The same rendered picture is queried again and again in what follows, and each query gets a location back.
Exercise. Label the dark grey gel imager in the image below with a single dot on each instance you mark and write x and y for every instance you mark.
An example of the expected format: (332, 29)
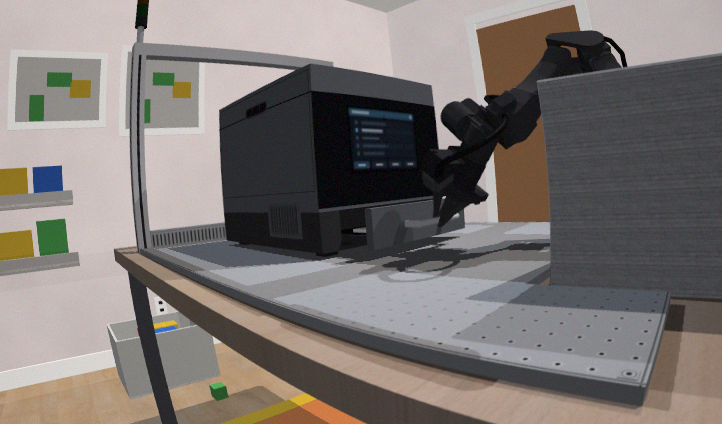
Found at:
(306, 158)

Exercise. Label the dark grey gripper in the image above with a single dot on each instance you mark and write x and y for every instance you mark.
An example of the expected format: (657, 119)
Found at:
(454, 197)

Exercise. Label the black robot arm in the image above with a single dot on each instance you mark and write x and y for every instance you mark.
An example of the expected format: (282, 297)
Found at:
(522, 109)

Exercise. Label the green stack light segment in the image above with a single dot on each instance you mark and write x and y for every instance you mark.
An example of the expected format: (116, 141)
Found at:
(142, 10)

